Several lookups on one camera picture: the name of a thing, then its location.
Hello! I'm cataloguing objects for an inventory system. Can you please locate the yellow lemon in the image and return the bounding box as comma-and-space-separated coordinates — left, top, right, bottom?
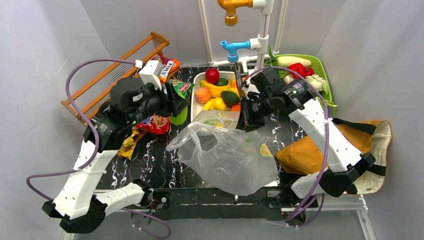
209, 97, 227, 111

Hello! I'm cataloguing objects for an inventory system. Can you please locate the clear lemon print plastic bag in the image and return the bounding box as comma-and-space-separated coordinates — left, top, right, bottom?
166, 110, 278, 196

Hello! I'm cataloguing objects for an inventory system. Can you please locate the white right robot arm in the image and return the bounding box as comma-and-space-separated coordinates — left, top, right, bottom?
237, 66, 376, 200

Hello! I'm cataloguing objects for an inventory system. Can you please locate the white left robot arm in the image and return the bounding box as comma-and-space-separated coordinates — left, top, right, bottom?
42, 60, 189, 234

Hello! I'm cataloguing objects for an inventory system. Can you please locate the red snack bag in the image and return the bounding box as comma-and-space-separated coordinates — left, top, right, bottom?
134, 114, 170, 135

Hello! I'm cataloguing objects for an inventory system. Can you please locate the white radish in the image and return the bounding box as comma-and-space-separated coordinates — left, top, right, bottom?
276, 55, 312, 68

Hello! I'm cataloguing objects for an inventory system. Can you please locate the red bell pepper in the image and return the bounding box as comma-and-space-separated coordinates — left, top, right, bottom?
288, 63, 315, 78

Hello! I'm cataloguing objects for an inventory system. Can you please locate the orange fruit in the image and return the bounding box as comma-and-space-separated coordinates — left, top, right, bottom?
230, 104, 241, 112

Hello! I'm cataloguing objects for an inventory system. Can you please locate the green avocado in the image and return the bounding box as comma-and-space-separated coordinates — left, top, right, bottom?
221, 89, 240, 106

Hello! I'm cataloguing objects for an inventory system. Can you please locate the cauliflower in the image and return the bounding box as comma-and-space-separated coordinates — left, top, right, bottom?
306, 74, 331, 95

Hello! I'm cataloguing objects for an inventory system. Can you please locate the wooden dish rack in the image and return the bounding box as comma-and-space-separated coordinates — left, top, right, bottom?
72, 31, 170, 118

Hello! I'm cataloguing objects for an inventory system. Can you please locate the orange yox snack bag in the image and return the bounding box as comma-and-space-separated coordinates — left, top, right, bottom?
151, 54, 181, 83

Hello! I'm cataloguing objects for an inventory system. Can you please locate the green chips bag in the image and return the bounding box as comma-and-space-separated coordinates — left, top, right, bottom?
170, 79, 194, 99

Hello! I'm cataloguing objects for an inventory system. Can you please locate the green vegetable tray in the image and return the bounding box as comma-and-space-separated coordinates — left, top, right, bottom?
268, 54, 334, 102

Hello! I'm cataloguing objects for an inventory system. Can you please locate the yellow snack wrapper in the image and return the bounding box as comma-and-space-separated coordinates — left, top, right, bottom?
117, 129, 142, 159

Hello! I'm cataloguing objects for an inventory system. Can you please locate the green beans bunch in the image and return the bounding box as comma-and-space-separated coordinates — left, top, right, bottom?
316, 97, 338, 112

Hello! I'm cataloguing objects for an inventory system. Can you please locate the blue tap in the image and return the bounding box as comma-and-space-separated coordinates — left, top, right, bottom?
220, 40, 251, 63

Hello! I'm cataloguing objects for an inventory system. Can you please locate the yellow banana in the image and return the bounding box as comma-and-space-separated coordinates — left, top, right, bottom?
200, 79, 230, 95

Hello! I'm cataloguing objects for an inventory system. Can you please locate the white fruit tray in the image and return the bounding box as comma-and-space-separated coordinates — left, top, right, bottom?
190, 68, 241, 129

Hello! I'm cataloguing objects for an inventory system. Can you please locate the orange canvas tote bag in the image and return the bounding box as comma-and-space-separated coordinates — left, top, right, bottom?
276, 118, 392, 199

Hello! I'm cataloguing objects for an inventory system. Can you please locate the red pomegranate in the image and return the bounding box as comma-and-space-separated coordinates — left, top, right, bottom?
205, 68, 220, 85

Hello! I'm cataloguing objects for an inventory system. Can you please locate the peach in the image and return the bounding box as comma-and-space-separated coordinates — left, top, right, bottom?
194, 87, 212, 104

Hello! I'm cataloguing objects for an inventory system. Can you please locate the orange tap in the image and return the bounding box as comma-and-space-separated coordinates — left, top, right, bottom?
217, 0, 253, 27

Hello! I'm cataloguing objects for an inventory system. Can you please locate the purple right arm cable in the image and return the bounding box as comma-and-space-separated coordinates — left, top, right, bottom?
246, 65, 332, 229

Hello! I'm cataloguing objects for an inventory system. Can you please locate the white pvc pipe frame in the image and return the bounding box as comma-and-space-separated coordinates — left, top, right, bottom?
198, 0, 274, 74

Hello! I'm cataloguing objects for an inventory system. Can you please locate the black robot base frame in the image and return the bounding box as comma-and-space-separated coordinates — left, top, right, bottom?
131, 173, 301, 221

